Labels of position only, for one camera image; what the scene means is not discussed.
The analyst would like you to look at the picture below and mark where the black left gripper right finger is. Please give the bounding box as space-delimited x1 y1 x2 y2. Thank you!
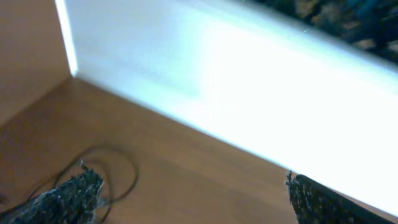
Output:
285 171 394 224

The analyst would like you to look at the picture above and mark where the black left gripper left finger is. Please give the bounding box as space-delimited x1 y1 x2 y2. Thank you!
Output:
1 164 104 224

